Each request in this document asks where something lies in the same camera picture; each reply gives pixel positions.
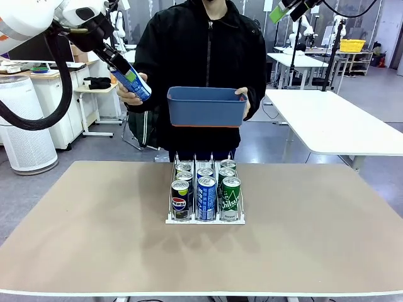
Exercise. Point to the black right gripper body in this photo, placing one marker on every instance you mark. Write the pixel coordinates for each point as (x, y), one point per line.
(305, 2)

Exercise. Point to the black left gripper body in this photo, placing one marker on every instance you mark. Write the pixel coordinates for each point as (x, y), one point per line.
(91, 33)

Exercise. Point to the blue beverage can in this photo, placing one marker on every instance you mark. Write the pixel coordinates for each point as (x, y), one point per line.
(206, 201)
(138, 89)
(205, 172)

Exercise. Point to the blue bin with orange base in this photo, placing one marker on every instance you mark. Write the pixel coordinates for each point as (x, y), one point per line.
(204, 108)

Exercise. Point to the black Pepsi can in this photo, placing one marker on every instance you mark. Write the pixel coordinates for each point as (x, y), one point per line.
(184, 167)
(185, 176)
(180, 201)

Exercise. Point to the green Chilsung can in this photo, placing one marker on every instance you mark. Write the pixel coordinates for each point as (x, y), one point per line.
(228, 163)
(231, 201)
(227, 172)

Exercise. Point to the person's right forearm black sleeve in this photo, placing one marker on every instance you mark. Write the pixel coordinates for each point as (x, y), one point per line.
(148, 104)

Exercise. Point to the person's left forearm black sleeve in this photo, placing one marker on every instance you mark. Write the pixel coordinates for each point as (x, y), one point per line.
(256, 91)

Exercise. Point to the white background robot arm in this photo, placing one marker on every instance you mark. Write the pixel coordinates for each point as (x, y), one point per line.
(297, 31)
(121, 31)
(337, 20)

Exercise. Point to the person's right hand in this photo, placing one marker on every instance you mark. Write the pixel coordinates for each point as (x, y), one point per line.
(130, 99)

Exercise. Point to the person's left hand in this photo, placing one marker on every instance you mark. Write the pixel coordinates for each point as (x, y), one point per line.
(243, 91)

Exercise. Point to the white background desk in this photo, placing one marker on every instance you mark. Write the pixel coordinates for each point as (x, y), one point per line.
(129, 55)

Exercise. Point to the orange drink bottle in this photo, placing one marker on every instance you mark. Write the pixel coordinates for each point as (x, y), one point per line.
(113, 80)

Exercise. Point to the brown cardboard box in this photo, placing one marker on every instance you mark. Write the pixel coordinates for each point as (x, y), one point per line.
(80, 56)

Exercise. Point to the black folded cloth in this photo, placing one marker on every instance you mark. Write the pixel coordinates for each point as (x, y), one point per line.
(97, 83)

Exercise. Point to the small wood-top side table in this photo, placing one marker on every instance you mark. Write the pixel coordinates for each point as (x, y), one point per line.
(104, 89)

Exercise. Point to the black computer monitor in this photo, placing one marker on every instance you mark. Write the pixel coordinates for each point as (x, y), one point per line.
(34, 52)

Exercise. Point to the white cabinet desk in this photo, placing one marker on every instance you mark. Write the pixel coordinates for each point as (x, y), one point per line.
(72, 104)

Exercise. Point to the green plate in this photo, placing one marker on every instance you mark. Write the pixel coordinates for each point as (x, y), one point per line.
(40, 70)

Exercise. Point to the black tripod pole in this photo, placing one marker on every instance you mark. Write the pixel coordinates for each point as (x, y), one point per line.
(332, 59)

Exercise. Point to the yellow plastic crate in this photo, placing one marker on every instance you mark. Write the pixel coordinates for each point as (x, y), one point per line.
(352, 45)

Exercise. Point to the wooden shelf table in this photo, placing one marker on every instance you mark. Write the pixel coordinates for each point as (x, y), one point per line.
(354, 55)

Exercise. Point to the dark green striped jacket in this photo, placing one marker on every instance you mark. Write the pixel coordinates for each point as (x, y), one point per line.
(138, 132)

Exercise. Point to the person in black jacket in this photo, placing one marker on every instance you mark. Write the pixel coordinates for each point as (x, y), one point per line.
(201, 50)

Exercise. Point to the red fire extinguisher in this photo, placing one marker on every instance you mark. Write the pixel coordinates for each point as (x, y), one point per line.
(381, 60)

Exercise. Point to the white cylindrical air purifier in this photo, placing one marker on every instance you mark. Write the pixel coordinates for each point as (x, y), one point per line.
(28, 148)

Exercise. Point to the large white table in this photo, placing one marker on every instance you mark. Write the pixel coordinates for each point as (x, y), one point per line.
(330, 126)

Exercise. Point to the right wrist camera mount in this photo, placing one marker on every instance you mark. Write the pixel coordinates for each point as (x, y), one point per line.
(299, 13)

